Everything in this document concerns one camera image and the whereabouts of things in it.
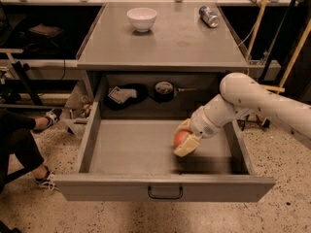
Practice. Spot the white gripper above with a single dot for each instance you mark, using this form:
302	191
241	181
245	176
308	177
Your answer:
201	124

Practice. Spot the red apple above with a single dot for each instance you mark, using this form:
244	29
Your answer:
180	137

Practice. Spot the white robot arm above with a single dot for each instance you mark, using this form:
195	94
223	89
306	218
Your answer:
239	96

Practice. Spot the grey open top drawer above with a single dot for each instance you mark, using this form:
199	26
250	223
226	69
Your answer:
121	155

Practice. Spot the grey cabinet counter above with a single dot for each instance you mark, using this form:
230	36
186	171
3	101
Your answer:
178	44

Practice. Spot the blue silver soda can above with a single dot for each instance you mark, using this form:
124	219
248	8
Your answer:
209	16

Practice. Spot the white ceramic bowl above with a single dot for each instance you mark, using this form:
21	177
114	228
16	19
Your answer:
142	19

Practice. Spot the seated person in black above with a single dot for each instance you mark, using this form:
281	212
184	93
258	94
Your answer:
16	138

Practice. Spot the black stand left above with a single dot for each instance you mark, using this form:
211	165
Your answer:
21	69

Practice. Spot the black drawer handle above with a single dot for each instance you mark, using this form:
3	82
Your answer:
165	192

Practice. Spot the wooden easel frame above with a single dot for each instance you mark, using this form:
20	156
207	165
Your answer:
275	40

